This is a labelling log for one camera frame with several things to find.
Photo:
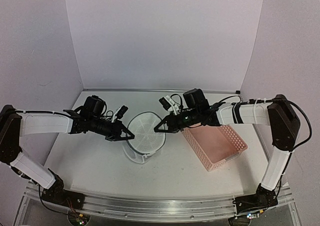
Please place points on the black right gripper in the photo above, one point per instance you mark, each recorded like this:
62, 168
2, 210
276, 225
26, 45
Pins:
171, 122

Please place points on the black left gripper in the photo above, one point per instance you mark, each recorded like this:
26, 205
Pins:
115, 134

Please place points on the pink perforated plastic basket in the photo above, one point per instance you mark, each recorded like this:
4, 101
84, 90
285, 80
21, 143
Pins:
214, 146

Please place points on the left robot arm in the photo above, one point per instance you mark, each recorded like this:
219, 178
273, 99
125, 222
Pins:
18, 126

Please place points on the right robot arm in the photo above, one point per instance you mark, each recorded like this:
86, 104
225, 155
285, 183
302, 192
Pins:
288, 124

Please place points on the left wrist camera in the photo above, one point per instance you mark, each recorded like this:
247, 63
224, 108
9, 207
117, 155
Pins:
119, 113

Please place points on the aluminium front rail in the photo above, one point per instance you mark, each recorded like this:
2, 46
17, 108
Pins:
159, 210

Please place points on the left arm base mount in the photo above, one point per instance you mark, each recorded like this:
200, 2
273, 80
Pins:
58, 195

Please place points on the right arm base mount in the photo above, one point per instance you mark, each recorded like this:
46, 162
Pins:
262, 199

